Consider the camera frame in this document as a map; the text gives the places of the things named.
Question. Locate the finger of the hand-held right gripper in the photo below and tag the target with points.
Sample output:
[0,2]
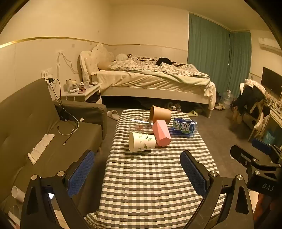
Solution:
[244,157]
[262,145]

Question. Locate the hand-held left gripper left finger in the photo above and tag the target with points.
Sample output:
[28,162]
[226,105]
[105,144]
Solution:
[81,172]

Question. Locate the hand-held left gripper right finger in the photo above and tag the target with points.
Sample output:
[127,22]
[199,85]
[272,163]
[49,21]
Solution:
[194,172]

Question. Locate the white floral paper cup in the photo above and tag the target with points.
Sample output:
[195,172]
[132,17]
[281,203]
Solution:
[141,142]

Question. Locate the person's right forearm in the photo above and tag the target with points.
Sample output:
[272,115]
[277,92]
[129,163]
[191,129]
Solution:
[265,212]

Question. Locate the pink faceted cup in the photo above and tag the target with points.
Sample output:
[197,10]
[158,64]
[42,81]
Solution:
[162,134]

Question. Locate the plain white paper cup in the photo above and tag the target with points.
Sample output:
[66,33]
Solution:
[18,193]

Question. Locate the brown paper cup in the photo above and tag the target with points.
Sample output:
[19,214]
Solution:
[162,114]

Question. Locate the clear plastic cup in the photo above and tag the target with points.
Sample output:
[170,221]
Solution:
[138,123]

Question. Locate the white television cabinet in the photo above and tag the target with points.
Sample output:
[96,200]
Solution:
[275,123]

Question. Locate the wooden chair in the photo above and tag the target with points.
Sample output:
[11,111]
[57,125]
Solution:
[255,119]

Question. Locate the checkered tablecloth table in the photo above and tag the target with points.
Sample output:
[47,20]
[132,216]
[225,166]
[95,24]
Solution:
[149,178]

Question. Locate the blue label plastic bottle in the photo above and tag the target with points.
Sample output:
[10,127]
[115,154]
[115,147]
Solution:
[184,128]

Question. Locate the white folded tissue paper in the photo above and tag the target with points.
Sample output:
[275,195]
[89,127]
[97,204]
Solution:
[40,147]

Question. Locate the dark jacket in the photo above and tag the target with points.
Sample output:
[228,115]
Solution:
[251,98]

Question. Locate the light shoes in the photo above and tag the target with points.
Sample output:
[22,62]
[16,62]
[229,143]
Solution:
[220,107]

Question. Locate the clear water jug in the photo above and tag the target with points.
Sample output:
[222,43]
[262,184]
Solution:
[228,98]

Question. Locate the white slipper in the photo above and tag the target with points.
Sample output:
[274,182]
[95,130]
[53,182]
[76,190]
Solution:
[113,115]
[192,113]

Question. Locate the plaid cloth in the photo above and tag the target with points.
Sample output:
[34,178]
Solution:
[255,84]

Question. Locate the black television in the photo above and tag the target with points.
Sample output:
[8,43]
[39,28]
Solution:
[272,79]

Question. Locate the shoes under bed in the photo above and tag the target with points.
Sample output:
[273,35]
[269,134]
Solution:
[174,106]

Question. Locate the grey green sofa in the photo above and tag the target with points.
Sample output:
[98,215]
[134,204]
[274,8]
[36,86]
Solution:
[26,123]

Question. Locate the white nightstand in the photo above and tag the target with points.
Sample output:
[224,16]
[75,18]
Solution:
[88,93]

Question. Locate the bed with rumpled bedding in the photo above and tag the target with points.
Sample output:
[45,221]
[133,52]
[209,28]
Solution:
[158,96]

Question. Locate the white tape roll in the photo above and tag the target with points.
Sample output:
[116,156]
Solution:
[70,82]

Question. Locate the clear plastic bottle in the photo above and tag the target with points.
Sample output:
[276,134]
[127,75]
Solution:
[86,78]

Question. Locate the black charger plug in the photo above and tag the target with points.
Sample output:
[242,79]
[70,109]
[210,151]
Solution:
[50,80]

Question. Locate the white air conditioner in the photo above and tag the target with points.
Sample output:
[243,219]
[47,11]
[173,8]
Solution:
[268,45]

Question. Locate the cream bed sheet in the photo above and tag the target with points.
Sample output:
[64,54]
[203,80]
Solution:
[143,80]

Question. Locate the white tufted headboard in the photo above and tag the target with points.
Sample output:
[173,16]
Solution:
[87,62]

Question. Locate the green curtain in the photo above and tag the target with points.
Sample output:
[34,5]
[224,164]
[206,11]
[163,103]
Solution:
[209,48]

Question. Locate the black cloth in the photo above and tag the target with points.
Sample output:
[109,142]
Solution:
[164,61]

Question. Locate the floral patterned blanket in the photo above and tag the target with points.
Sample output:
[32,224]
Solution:
[149,66]

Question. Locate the white frilled pillow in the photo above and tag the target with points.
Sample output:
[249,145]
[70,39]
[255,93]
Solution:
[102,56]

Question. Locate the white wall socket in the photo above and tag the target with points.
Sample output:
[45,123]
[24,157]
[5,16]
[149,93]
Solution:
[45,73]

